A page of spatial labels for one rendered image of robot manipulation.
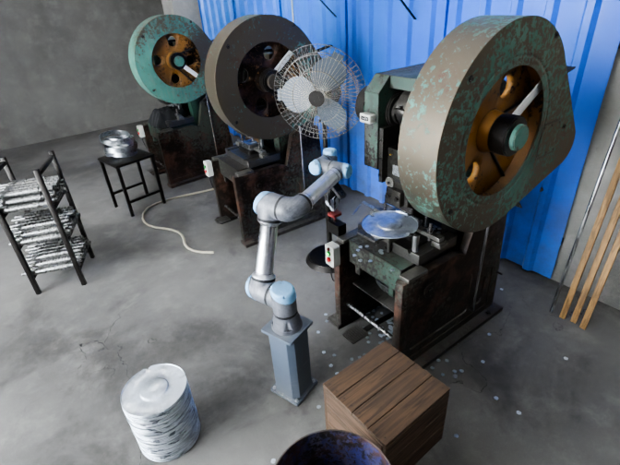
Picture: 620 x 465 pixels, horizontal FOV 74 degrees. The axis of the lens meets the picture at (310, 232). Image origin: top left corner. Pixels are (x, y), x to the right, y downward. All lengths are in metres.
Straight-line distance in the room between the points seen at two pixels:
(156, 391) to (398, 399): 1.07
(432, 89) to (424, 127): 0.13
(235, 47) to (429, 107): 1.72
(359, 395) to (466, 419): 0.65
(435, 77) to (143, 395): 1.78
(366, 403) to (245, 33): 2.29
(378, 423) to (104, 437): 1.39
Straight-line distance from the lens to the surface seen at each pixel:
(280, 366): 2.20
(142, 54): 4.52
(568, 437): 2.45
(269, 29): 3.06
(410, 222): 2.22
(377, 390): 1.93
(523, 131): 1.78
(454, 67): 1.53
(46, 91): 8.01
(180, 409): 2.10
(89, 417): 2.64
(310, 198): 1.87
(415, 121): 1.53
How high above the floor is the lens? 1.86
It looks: 30 degrees down
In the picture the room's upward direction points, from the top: 4 degrees counter-clockwise
